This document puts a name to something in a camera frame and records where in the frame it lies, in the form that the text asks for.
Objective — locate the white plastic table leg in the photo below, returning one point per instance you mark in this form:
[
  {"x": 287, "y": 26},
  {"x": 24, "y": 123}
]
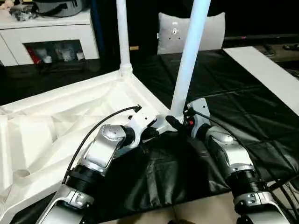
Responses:
[
  {"x": 123, "y": 35},
  {"x": 189, "y": 58}
]

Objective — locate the white plastic table top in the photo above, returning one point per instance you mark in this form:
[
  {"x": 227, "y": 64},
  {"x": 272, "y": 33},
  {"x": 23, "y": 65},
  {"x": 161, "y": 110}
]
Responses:
[{"x": 46, "y": 105}]

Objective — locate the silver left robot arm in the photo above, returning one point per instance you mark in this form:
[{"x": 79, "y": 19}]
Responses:
[{"x": 100, "y": 151}]

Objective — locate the black table mat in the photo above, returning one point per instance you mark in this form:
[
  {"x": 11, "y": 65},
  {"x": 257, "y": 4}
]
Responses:
[{"x": 233, "y": 81}]

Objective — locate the white low table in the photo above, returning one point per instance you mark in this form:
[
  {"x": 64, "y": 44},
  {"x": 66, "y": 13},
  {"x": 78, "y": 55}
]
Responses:
[{"x": 264, "y": 72}]

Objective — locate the small yellow label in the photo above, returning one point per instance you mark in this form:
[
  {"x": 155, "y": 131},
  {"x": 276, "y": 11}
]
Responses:
[{"x": 134, "y": 48}]

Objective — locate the grey cushion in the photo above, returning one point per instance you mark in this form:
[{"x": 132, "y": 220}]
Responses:
[{"x": 210, "y": 32}]

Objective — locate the white cup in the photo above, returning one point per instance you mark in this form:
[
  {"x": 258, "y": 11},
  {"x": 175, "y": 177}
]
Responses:
[
  {"x": 80, "y": 55},
  {"x": 48, "y": 58},
  {"x": 66, "y": 56}
]

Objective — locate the thin black bar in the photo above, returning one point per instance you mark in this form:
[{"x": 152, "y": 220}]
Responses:
[{"x": 261, "y": 37}]

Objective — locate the black sofa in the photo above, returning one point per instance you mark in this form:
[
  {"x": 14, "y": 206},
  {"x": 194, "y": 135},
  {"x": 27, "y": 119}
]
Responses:
[{"x": 257, "y": 16}]

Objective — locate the white cabinet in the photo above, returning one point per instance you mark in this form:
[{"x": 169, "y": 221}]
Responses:
[{"x": 46, "y": 32}]

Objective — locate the grey bag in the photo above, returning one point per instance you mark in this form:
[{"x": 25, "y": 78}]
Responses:
[{"x": 60, "y": 8}]

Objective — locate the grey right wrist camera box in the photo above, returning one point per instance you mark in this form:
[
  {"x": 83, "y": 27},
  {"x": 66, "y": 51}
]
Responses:
[{"x": 198, "y": 107}]

